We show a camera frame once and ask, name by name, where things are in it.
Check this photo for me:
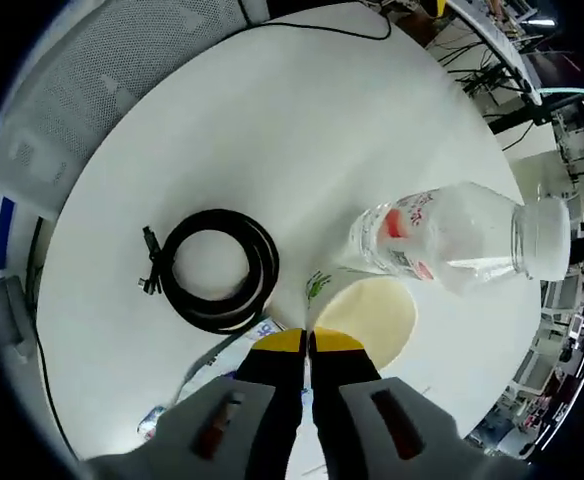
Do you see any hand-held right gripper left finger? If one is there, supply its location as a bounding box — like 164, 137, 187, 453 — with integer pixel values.
86, 327, 307, 480

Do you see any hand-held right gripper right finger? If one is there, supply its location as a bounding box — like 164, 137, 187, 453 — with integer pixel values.
307, 327, 529, 480

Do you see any floral print paper cup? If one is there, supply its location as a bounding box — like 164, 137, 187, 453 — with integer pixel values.
304, 267, 418, 374

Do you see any blue tissue packet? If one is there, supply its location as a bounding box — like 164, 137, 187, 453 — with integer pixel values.
136, 404, 168, 441

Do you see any clear plastic bottle red label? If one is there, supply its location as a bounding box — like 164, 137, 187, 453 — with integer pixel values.
349, 180, 572, 299

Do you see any black stand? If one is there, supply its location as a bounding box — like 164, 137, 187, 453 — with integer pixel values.
486, 94, 583, 136

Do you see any dark monitor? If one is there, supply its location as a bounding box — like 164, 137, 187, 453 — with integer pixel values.
521, 49, 584, 96

